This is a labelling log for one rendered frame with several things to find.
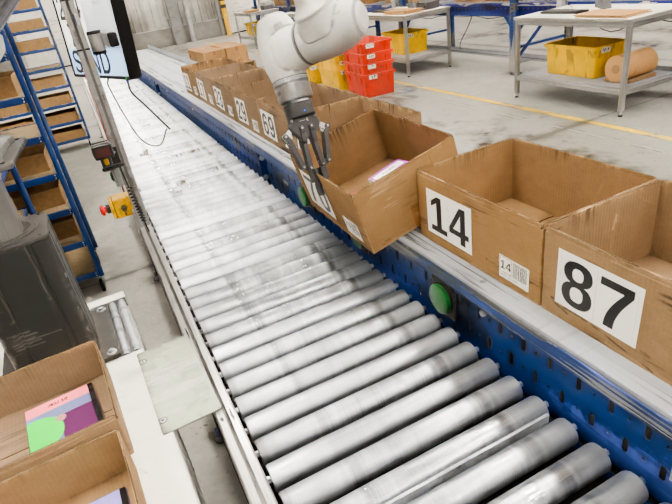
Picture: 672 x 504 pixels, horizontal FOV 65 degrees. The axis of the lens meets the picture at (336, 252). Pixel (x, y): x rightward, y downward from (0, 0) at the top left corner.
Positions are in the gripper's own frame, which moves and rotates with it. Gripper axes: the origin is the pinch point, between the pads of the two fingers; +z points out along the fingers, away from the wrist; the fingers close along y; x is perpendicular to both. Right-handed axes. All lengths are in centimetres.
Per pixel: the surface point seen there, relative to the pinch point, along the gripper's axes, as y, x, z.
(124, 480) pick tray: 62, 31, 38
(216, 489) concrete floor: 51, -49, 90
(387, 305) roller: -2.7, 12.5, 33.4
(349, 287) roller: 1.1, 0.2, 28.8
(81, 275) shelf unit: 82, -207, 17
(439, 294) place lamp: -7.8, 29.8, 30.1
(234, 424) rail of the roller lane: 42, 28, 38
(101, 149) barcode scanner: 47, -59, -29
